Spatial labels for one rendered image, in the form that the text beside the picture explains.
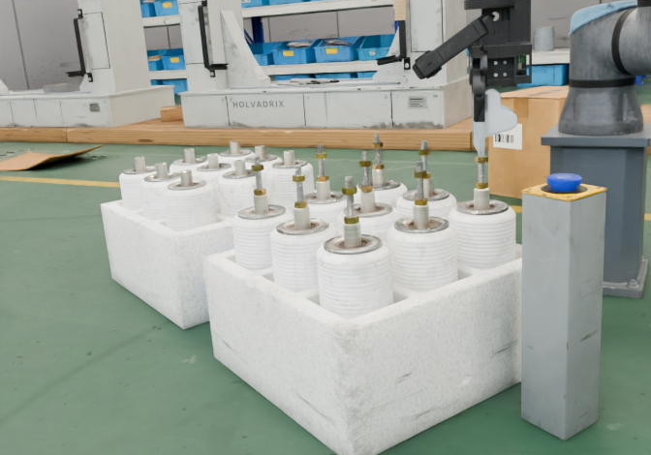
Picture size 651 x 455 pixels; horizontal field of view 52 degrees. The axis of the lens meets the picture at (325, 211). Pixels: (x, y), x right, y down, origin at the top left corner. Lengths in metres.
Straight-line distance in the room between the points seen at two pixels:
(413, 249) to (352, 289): 0.11
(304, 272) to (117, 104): 3.23
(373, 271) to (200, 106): 2.83
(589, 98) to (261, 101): 2.25
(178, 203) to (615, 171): 0.80
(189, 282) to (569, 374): 0.69
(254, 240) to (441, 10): 2.11
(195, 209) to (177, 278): 0.13
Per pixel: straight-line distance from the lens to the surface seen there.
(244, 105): 3.43
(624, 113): 1.35
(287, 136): 3.22
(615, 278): 1.39
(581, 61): 1.34
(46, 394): 1.18
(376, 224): 0.98
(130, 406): 1.08
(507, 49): 0.95
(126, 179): 1.50
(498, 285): 0.96
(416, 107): 3.00
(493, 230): 0.98
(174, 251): 1.25
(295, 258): 0.92
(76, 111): 4.24
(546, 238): 0.85
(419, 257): 0.90
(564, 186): 0.84
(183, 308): 1.28
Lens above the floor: 0.52
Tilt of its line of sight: 15 degrees down
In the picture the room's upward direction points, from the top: 4 degrees counter-clockwise
